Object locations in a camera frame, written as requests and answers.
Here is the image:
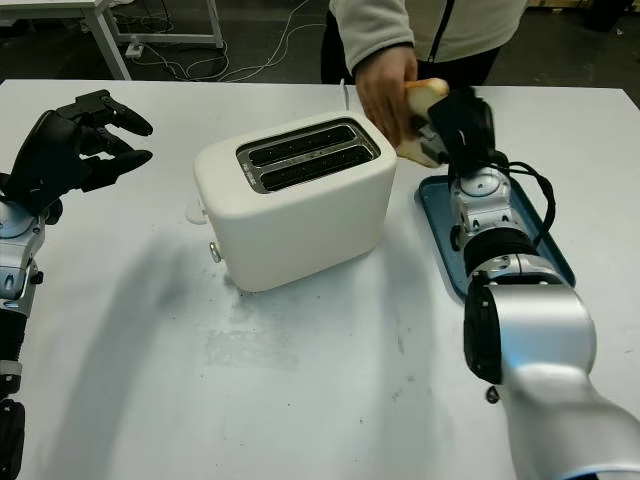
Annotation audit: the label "person's right hand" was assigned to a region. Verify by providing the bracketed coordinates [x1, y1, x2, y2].
[355, 47, 420, 146]

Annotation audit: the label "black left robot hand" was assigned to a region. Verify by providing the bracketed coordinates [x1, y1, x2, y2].
[2, 88, 155, 219]

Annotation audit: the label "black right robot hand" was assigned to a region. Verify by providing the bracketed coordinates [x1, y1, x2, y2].
[412, 88, 501, 172]

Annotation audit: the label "toast slice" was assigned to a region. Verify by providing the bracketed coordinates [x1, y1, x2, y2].
[397, 78, 451, 169]

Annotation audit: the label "person's right forearm grey sleeve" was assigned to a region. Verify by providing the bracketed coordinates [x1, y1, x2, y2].
[329, 0, 416, 76]

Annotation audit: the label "person, light jacket, dark trousers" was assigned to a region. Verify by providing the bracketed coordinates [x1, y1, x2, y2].
[319, 0, 531, 86]

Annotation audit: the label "white two-slot toaster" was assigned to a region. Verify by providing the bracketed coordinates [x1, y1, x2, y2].
[185, 112, 399, 294]

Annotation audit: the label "blue plastic tray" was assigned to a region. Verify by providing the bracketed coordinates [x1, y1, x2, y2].
[417, 173, 576, 301]

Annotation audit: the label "grey metal table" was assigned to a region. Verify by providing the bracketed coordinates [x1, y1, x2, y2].
[0, 0, 226, 81]

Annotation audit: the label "black bag on floor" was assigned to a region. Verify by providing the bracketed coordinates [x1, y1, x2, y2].
[582, 0, 626, 31]

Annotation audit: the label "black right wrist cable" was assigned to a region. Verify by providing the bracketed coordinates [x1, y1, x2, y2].
[492, 149, 557, 246]

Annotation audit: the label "long white floor cable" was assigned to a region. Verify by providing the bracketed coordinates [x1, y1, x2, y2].
[269, 0, 331, 66]

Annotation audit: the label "thin looped floor cable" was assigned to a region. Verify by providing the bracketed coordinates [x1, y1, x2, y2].
[142, 47, 229, 81]

